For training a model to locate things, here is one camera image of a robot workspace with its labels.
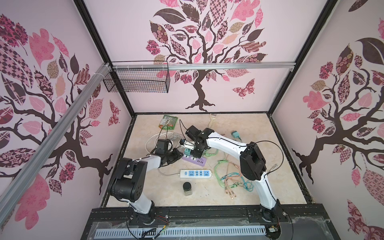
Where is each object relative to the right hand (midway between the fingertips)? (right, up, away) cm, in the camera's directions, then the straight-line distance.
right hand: (195, 150), depth 92 cm
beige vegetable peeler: (+14, +22, +26) cm, 37 cm away
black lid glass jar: (-4, -16, -18) cm, 24 cm away
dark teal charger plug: (+29, +9, +12) cm, 33 cm away
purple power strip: (+4, -7, -2) cm, 8 cm away
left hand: (-7, -4, +1) cm, 9 cm away
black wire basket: (-37, +48, +3) cm, 60 cm away
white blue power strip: (-1, -13, -7) cm, 14 cm away
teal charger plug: (-5, 0, -2) cm, 5 cm away
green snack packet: (-21, +18, +22) cm, 35 cm away
